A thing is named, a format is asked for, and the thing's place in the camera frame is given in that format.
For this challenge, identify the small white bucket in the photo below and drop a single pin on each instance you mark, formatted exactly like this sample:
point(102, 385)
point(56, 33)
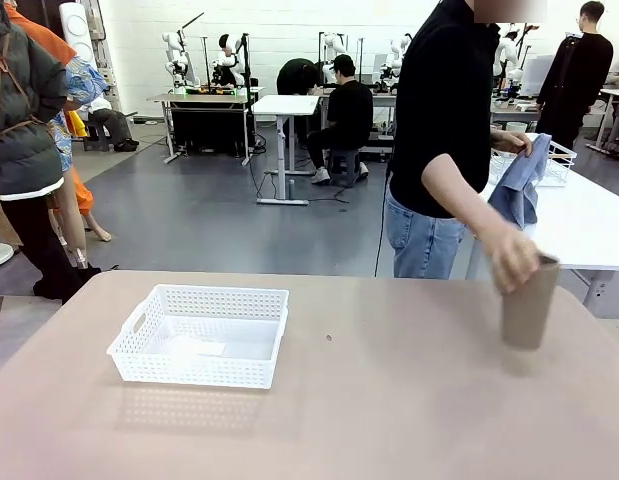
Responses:
point(516, 127)

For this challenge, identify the blue cloth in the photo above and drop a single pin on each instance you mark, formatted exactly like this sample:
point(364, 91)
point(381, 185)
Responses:
point(521, 190)

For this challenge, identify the blue patterned garment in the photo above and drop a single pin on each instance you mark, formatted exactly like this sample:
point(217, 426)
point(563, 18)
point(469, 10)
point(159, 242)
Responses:
point(84, 80)

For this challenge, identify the person in black clothes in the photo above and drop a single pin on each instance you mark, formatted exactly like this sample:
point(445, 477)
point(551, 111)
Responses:
point(296, 75)

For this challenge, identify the grey stool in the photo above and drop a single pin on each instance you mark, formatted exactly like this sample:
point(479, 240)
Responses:
point(344, 162)

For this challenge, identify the white perforated plastic basket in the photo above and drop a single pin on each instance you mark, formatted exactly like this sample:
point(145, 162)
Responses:
point(139, 370)

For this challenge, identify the seated person black cap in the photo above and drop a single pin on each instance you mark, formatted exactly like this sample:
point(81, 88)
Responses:
point(349, 110)

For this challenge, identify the white background desk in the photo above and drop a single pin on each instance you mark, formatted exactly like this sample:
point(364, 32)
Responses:
point(614, 95)

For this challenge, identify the figure in green puffer jacket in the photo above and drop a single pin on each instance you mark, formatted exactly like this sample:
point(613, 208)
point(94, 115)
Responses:
point(24, 125)

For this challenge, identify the bare mannequin legs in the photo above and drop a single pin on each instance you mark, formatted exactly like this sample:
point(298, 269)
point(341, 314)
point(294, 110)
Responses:
point(71, 215)

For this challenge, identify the white tower appliance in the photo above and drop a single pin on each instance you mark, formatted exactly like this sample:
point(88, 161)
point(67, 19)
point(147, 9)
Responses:
point(78, 30)

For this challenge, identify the brown paper cup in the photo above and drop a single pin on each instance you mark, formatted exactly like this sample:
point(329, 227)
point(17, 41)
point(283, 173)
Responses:
point(526, 315)

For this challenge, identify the person's left hand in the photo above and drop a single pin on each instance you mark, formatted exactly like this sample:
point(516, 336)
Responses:
point(509, 141)

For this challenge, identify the person in black shirt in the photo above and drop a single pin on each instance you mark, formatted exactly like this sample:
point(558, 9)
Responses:
point(439, 100)

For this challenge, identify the person's right hand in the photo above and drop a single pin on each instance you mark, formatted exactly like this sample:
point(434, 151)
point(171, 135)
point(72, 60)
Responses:
point(514, 262)

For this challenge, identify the brown-top desk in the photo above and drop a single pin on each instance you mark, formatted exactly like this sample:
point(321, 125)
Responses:
point(204, 98)

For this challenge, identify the person's right forearm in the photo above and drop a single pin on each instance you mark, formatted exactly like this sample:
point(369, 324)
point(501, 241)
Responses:
point(464, 200)

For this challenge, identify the small green bottle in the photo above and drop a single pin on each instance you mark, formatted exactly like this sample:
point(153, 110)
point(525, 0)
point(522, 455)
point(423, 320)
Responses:
point(292, 191)

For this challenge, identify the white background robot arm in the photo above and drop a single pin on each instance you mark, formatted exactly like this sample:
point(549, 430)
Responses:
point(506, 55)
point(334, 45)
point(228, 55)
point(174, 55)
point(396, 55)

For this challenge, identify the white standing desk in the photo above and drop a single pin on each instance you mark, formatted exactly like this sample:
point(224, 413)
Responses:
point(286, 105)

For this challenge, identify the standing person black coat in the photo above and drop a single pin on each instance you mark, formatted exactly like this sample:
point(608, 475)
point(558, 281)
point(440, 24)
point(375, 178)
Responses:
point(579, 75)

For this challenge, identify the white table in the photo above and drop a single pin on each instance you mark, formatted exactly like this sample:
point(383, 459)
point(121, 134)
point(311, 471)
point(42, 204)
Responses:
point(579, 225)

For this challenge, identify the seated figure dark trousers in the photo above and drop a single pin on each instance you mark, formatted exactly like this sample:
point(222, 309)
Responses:
point(114, 125)

